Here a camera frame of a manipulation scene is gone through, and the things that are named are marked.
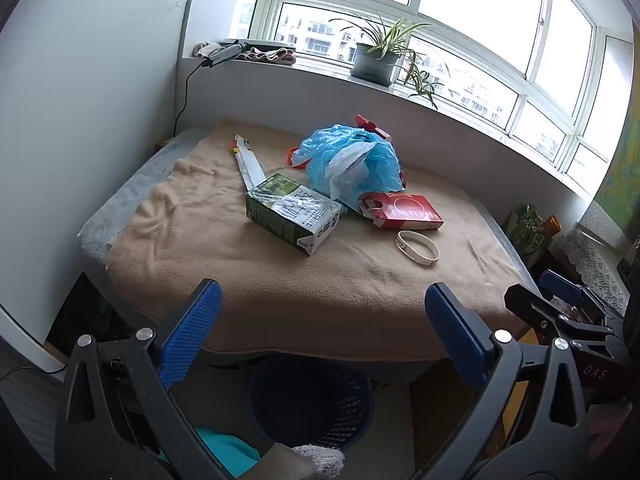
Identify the white cabinet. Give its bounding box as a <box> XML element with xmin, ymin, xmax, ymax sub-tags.
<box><xmin>0</xmin><ymin>0</ymin><xmax>193</xmax><ymax>361</ymax></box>

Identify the black power strip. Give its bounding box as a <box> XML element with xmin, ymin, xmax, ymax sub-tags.
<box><xmin>200</xmin><ymin>42</ymin><xmax>246</xmax><ymax>68</ymax></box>

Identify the silver carton strip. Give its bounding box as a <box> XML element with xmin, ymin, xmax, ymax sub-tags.
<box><xmin>231</xmin><ymin>133</ymin><xmax>268</xmax><ymax>192</ymax></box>

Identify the white lace cloth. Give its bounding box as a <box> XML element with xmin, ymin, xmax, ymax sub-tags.
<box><xmin>552</xmin><ymin>200</ymin><xmax>631</xmax><ymax>311</ymax></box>

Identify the white rubber wristband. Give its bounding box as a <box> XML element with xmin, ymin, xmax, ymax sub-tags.
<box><xmin>396</xmin><ymin>230</ymin><xmax>441</xmax><ymax>266</ymax></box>

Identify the black power strip cable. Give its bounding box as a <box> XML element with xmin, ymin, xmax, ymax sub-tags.
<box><xmin>172</xmin><ymin>62</ymin><xmax>206</xmax><ymax>138</ymax></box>

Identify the green printed box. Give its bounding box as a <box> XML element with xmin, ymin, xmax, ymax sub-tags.
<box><xmin>505</xmin><ymin>204</ymin><xmax>546</xmax><ymax>261</ymax></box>

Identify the fuzzy pale cloth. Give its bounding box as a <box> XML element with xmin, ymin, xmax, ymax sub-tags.
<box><xmin>272</xmin><ymin>442</ymin><xmax>346</xmax><ymax>480</ymax></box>

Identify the green milk carton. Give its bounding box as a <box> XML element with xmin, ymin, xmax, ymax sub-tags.
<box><xmin>245</xmin><ymin>173</ymin><xmax>343</xmax><ymax>257</ymax></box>

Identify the red snack packet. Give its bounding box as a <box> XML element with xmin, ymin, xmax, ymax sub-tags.
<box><xmin>354</xmin><ymin>114</ymin><xmax>393</xmax><ymax>142</ymax></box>

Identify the grey mattress pad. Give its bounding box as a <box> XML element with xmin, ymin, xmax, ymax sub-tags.
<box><xmin>77</xmin><ymin>126</ymin><xmax>543</xmax><ymax>381</ymax></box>

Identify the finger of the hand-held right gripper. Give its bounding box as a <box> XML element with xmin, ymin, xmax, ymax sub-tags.
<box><xmin>539</xmin><ymin>269</ymin><xmax>626</xmax><ymax>321</ymax></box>
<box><xmin>503</xmin><ymin>283</ymin><xmax>631</xmax><ymax>361</ymax></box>

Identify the black floor cable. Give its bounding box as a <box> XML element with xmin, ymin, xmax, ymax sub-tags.
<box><xmin>0</xmin><ymin>364</ymin><xmax>66</xmax><ymax>381</ymax></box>

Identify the beige fleece blanket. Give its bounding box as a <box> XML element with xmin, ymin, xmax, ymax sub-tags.
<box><xmin>106</xmin><ymin>119</ymin><xmax>541</xmax><ymax>363</ymax></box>

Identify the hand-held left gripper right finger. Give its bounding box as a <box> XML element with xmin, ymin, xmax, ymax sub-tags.
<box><xmin>414</xmin><ymin>281</ymin><xmax>591</xmax><ymax>480</ymax></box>

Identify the blue plastic bag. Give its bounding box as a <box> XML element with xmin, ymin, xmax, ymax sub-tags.
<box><xmin>291</xmin><ymin>124</ymin><xmax>406</xmax><ymax>203</ymax></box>

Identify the blue plastic basket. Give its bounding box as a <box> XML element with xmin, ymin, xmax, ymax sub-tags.
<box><xmin>245</xmin><ymin>355</ymin><xmax>376</xmax><ymax>453</ymax></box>

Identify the red cardboard box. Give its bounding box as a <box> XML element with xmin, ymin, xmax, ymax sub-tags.
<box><xmin>357</xmin><ymin>191</ymin><xmax>445</xmax><ymax>231</ymax></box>

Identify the potted spider plant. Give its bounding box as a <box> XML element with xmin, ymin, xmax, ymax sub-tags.
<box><xmin>327</xmin><ymin>10</ymin><xmax>448</xmax><ymax>111</ymax></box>

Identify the striped folded cloth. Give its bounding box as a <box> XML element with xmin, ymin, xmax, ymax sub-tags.
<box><xmin>235</xmin><ymin>46</ymin><xmax>297</xmax><ymax>66</ymax></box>

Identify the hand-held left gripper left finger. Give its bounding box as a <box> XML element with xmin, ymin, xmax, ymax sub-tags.
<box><xmin>54</xmin><ymin>278</ymin><xmax>236</xmax><ymax>480</ymax></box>

